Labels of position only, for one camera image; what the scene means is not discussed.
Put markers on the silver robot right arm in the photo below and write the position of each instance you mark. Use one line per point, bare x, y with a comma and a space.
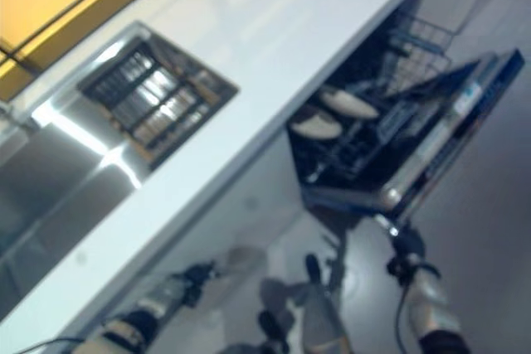
435, 312

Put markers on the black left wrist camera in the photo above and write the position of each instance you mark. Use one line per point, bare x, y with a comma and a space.
191, 295

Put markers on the black dish rack metal rods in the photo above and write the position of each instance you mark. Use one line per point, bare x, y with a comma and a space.
153, 101

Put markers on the black robot foot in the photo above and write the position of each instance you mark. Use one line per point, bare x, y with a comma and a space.
271, 333
313, 271

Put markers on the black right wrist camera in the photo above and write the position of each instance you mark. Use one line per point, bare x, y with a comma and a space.
397, 269

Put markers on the dishwasher with open door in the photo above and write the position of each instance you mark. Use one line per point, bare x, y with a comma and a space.
435, 130

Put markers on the white round ceramic plate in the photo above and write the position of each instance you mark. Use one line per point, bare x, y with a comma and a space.
352, 103
317, 128

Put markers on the black robot right foot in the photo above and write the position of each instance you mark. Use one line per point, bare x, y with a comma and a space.
313, 271

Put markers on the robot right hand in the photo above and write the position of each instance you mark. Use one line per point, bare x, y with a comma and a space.
408, 246

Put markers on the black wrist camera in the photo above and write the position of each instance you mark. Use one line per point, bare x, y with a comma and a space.
397, 269
191, 295

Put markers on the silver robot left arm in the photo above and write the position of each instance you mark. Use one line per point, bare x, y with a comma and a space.
137, 321

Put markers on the stainless steel sink basin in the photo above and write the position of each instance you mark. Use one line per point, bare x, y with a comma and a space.
62, 163

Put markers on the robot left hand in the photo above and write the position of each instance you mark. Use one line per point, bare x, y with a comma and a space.
195, 277

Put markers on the black robot left foot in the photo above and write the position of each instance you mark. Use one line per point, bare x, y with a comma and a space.
271, 333

